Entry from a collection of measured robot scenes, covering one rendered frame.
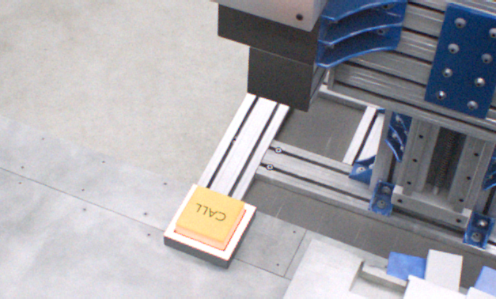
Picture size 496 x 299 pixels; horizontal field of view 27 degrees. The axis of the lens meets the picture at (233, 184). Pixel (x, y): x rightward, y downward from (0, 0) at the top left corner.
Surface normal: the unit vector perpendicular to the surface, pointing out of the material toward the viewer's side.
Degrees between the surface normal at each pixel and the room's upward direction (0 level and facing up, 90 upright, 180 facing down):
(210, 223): 0
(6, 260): 0
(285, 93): 90
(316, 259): 0
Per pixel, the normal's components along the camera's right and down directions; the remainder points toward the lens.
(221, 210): 0.03, -0.61
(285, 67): -0.39, 0.73
